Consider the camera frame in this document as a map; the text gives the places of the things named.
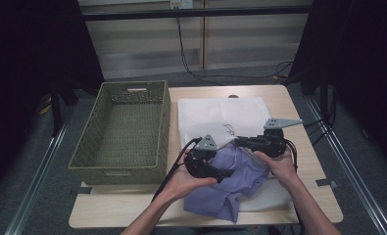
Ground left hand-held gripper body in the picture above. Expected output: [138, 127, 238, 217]
[184, 133, 222, 179]

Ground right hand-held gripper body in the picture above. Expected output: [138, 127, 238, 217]
[254, 117, 304, 159]

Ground purple shirt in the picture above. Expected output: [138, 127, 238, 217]
[183, 141, 271, 224]

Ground white mesh laundry bag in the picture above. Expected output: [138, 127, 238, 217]
[176, 96, 294, 213]

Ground green woven storage basket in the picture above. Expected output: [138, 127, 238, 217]
[68, 79, 171, 186]

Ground person's left hand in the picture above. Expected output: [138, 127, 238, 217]
[162, 149, 218, 203]

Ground person's right hand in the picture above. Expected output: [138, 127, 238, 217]
[252, 150, 297, 191]

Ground black tape strip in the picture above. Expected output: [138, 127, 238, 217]
[70, 186, 93, 197]
[314, 178, 339, 189]

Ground black stand leg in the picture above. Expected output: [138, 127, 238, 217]
[318, 70, 332, 126]
[48, 77, 64, 137]

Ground dark curtain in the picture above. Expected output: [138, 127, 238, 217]
[0, 0, 105, 199]
[291, 0, 387, 172]

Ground black horizontal bar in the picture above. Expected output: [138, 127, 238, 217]
[82, 5, 314, 22]

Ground white power outlet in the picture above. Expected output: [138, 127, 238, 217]
[169, 0, 194, 10]

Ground left hand-held gripper cable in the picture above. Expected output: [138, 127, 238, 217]
[151, 137, 203, 203]

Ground hand-held gripper cable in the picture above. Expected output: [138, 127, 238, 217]
[284, 139, 306, 235]
[151, 137, 203, 203]

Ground right hand-held gripper cable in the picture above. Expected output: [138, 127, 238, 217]
[284, 139, 306, 235]

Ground black floor cables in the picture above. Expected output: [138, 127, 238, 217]
[303, 91, 338, 147]

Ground metal floor rail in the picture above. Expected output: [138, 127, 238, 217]
[4, 112, 73, 235]
[306, 97, 387, 235]

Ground black wall cable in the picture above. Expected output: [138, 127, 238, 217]
[175, 16, 295, 87]

